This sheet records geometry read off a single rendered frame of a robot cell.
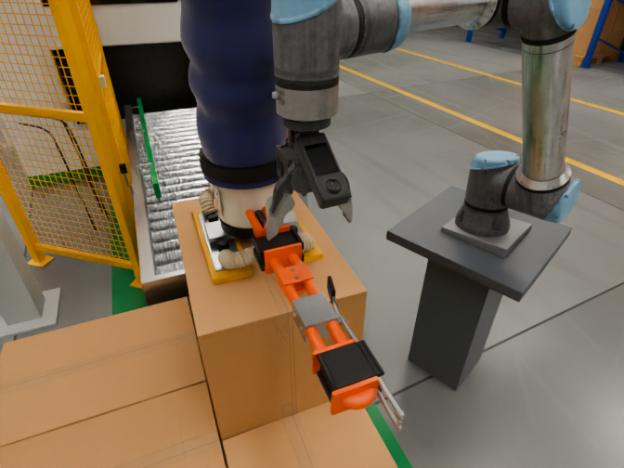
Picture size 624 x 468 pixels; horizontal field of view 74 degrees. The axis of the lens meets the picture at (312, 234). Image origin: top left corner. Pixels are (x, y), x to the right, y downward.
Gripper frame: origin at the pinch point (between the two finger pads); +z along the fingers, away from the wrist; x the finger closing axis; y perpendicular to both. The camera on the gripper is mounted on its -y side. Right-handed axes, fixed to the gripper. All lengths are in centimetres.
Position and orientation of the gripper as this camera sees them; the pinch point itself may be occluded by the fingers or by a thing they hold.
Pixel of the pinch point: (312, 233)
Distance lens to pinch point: 70.3
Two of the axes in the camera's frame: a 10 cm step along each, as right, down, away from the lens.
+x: -9.3, 2.1, -3.0
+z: 0.0, 8.2, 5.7
